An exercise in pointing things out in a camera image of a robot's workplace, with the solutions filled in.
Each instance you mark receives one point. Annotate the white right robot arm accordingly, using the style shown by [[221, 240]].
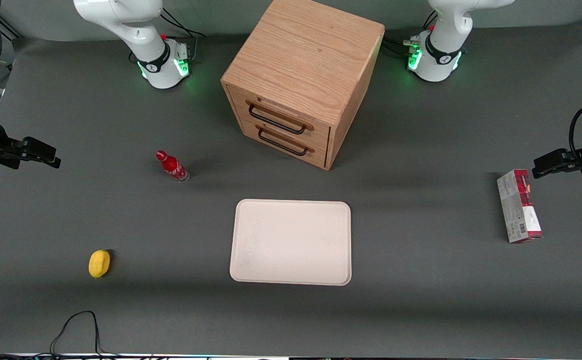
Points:
[[161, 62]]

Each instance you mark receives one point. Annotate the oak wooden drawer cabinet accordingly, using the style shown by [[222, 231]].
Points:
[[310, 50]]

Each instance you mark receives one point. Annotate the grey and red carton box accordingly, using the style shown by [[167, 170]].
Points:
[[518, 207]]

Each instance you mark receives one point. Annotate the yellow lemon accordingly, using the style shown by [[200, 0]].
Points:
[[99, 263]]

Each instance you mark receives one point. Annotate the red soda bottle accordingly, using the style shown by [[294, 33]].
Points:
[[173, 167]]

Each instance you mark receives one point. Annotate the beige rectangular tray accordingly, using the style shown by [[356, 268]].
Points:
[[290, 242]]

